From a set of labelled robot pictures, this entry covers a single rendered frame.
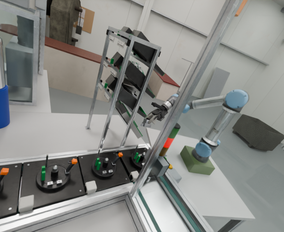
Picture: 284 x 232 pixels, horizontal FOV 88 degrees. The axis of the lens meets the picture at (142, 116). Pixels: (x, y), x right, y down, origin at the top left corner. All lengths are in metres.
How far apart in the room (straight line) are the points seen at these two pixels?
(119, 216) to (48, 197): 0.35
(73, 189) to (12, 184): 0.24
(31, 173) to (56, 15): 5.77
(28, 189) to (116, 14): 6.96
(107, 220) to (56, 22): 6.01
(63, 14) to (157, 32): 3.67
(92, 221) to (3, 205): 0.36
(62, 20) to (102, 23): 1.73
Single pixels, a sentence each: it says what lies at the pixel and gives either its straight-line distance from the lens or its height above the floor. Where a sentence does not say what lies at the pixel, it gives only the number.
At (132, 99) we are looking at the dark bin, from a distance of 0.96.
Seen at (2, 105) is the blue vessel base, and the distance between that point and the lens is 1.24.
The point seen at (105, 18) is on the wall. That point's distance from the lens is 7.33.
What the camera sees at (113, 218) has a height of 0.86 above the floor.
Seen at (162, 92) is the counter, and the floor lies 0.28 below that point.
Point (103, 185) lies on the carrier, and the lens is 0.85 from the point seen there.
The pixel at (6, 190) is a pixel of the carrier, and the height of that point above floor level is 0.97.
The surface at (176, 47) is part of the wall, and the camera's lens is 7.77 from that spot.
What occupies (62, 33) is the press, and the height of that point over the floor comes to 0.93.
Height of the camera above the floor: 1.66
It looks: 26 degrees down
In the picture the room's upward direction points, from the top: 22 degrees clockwise
